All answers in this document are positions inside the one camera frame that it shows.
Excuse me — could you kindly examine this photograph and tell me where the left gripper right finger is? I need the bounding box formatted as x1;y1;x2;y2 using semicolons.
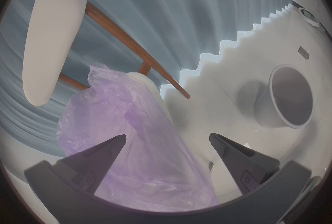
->
209;133;281;196

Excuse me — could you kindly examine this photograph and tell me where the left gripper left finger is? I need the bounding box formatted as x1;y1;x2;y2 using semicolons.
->
55;134;127;196

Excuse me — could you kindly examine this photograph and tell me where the purple plastic bag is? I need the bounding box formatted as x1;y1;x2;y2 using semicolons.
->
57;62;219;212

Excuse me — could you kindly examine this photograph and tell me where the white trash bin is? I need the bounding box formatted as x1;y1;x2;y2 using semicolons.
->
254;64;314;129

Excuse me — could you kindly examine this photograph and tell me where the white cushioned wooden chair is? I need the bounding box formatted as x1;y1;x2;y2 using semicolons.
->
22;0;214;190

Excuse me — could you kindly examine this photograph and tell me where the blue-grey curtain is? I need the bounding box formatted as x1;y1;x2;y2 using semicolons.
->
0;0;296;158

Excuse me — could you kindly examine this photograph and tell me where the white oval ring object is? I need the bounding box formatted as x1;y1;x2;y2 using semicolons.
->
298;7;320;28

